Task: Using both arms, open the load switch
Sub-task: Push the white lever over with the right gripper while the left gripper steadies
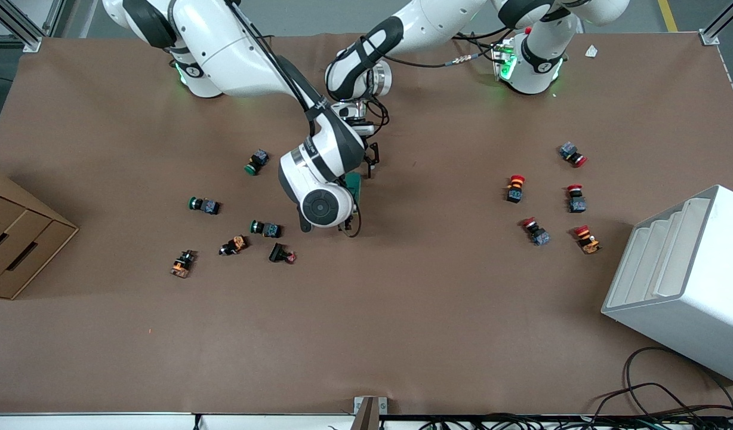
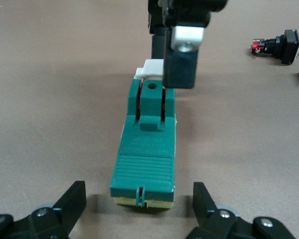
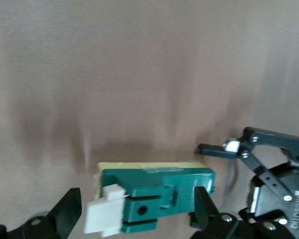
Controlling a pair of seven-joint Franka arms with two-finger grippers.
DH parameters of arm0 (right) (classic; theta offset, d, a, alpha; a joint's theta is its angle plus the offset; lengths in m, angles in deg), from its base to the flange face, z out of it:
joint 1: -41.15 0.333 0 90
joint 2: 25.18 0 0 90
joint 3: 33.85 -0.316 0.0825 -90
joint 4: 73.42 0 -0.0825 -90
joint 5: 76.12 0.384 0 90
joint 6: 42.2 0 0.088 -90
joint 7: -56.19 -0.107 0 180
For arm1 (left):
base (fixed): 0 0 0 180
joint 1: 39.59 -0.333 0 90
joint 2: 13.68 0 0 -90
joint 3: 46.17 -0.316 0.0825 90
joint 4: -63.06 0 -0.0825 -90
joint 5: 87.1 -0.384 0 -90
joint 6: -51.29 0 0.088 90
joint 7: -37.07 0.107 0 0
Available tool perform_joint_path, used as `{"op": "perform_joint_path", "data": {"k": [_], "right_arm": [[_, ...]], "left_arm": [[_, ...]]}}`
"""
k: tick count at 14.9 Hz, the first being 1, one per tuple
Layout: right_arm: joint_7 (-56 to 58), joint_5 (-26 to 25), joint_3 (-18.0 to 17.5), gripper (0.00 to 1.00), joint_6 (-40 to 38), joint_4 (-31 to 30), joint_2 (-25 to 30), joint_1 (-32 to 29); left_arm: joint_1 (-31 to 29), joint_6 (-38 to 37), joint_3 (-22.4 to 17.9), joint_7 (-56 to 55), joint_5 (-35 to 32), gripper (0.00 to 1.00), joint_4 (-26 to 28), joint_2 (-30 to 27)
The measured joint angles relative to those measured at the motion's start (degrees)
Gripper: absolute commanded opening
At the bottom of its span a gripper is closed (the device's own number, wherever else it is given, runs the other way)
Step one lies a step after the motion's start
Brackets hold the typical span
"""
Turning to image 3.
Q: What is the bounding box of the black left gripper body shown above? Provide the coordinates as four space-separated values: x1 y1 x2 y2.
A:
249 161 299 239

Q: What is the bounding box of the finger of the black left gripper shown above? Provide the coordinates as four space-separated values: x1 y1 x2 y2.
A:
198 126 299 204

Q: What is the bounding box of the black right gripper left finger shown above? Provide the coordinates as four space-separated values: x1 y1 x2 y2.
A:
0 188 82 239

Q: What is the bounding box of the green load switch white lever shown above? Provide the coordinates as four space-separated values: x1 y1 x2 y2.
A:
84 161 216 238

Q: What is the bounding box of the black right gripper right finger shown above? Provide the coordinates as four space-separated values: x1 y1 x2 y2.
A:
189 186 291 239

